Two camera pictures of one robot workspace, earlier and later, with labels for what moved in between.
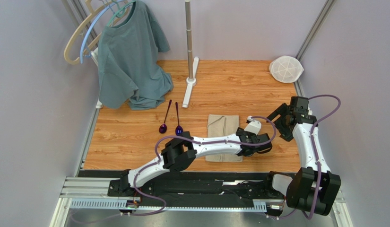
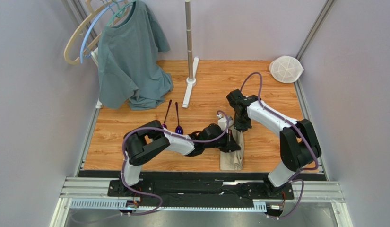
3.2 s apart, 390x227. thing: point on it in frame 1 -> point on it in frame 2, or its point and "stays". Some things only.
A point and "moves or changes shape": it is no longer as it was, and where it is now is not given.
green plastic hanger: (121, 11) stays
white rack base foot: (191, 82) stays
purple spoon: (163, 127) stays
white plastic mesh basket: (286, 69) stays
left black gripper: (251, 135) -> (231, 144)
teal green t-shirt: (129, 71) stays
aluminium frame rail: (93, 194) stays
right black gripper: (283, 117) -> (241, 125)
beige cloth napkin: (222, 126) moves or changes shape
